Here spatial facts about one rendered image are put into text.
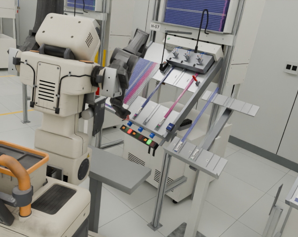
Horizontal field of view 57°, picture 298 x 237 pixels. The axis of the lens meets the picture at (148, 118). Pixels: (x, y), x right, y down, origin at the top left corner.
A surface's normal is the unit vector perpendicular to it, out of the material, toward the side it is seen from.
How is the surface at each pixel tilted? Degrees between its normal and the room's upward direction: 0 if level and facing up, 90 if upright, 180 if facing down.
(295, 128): 90
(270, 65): 90
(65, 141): 82
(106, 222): 0
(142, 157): 90
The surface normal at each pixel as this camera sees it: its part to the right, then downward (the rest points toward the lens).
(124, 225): 0.14, -0.92
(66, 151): -0.27, 0.18
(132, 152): -0.69, 0.17
